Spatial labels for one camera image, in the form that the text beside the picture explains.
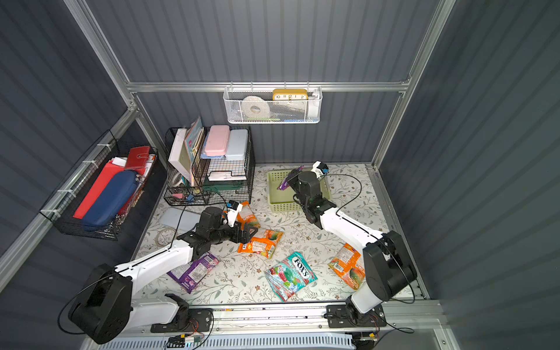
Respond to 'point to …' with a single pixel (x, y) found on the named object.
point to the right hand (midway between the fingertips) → (294, 172)
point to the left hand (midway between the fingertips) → (249, 227)
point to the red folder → (98, 189)
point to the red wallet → (137, 159)
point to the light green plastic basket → (283, 200)
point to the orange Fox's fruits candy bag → (246, 217)
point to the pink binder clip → (179, 195)
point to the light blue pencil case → (237, 145)
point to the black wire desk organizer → (208, 165)
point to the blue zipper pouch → (111, 200)
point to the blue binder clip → (190, 197)
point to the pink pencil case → (218, 139)
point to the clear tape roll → (164, 237)
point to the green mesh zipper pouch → (216, 186)
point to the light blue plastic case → (170, 217)
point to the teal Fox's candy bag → (290, 275)
